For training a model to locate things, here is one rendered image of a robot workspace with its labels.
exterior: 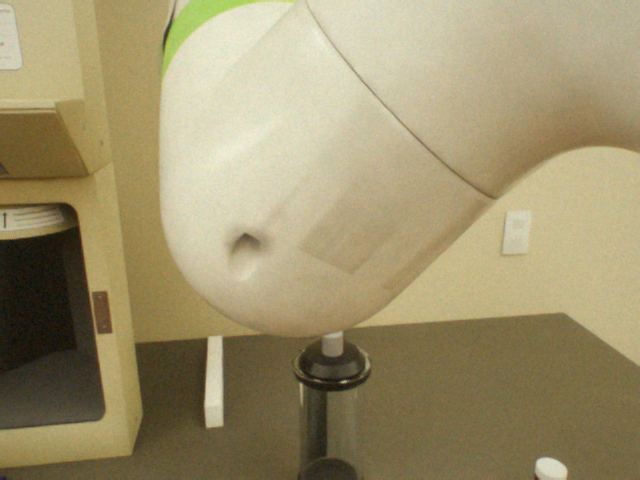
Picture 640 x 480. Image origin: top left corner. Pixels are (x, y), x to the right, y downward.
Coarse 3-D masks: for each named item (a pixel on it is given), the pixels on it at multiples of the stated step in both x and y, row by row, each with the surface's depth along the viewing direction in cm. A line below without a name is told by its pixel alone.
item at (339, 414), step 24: (360, 384) 67; (312, 408) 69; (336, 408) 68; (360, 408) 70; (312, 432) 70; (336, 432) 69; (360, 432) 71; (312, 456) 71; (336, 456) 70; (360, 456) 73
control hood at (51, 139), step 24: (0, 120) 58; (24, 120) 59; (48, 120) 59; (72, 120) 63; (0, 144) 62; (24, 144) 62; (48, 144) 63; (72, 144) 63; (24, 168) 66; (48, 168) 67; (72, 168) 67
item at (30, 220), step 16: (0, 208) 74; (16, 208) 74; (32, 208) 75; (48, 208) 77; (64, 208) 79; (0, 224) 73; (16, 224) 74; (32, 224) 75; (48, 224) 76; (64, 224) 78
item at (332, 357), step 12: (324, 336) 69; (336, 336) 68; (312, 348) 71; (324, 348) 69; (336, 348) 69; (348, 348) 71; (300, 360) 70; (312, 360) 68; (324, 360) 68; (336, 360) 68; (348, 360) 68; (360, 360) 69; (312, 372) 67; (324, 372) 67; (336, 372) 66; (348, 372) 67
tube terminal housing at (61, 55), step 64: (0, 0) 64; (64, 0) 65; (64, 64) 67; (0, 192) 70; (64, 192) 72; (128, 320) 87; (128, 384) 85; (0, 448) 81; (64, 448) 83; (128, 448) 85
